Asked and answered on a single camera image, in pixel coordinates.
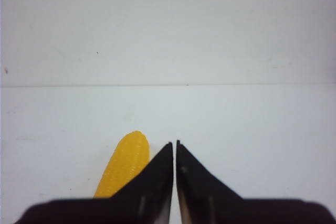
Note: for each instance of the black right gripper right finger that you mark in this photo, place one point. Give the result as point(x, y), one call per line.
point(205, 199)

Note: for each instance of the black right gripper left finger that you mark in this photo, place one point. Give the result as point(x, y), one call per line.
point(145, 199)

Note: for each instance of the yellow corn cob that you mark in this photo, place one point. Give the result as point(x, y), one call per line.
point(129, 158)

